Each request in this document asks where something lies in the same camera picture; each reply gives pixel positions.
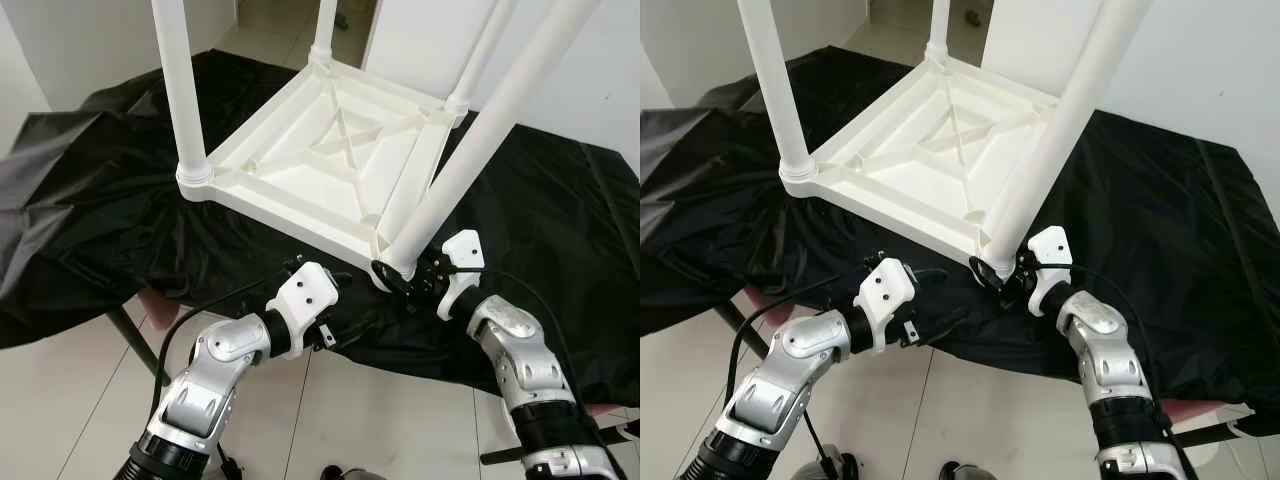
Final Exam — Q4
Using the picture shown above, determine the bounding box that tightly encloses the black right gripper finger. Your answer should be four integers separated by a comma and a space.
968, 256, 1011, 293
370, 260, 416, 299

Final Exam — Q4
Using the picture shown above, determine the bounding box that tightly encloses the white plastic table top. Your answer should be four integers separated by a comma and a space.
175, 55, 471, 291
778, 50, 1071, 273

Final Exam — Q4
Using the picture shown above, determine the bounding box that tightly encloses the black metal table leg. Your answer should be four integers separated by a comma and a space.
715, 300, 776, 361
105, 305, 166, 381
1170, 420, 1280, 449
480, 425, 641, 466

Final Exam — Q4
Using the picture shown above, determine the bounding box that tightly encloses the black table cloth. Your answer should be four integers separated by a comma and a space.
640, 45, 1280, 411
0, 48, 641, 406

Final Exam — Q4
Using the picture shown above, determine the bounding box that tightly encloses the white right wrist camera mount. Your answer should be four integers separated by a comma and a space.
1025, 226, 1074, 316
437, 230, 486, 321

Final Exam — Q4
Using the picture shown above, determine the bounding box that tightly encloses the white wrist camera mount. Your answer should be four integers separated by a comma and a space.
855, 258, 919, 353
1025, 226, 1074, 316
437, 230, 486, 321
265, 262, 339, 336

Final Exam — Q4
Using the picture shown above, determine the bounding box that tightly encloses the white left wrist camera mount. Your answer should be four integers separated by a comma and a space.
265, 262, 339, 336
855, 258, 919, 353

